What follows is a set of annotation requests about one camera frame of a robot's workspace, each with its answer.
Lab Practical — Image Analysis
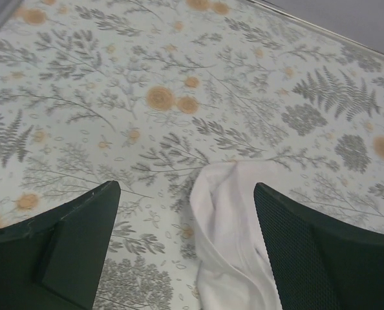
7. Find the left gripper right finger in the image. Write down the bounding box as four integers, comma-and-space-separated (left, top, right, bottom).
253, 183, 384, 310

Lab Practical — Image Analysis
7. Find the white t shirt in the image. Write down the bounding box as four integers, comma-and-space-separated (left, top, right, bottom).
189, 161, 282, 310

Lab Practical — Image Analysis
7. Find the floral patterned table mat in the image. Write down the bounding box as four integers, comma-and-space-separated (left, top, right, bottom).
0, 1, 384, 309

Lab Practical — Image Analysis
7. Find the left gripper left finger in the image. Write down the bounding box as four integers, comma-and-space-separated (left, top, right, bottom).
0, 181, 120, 309

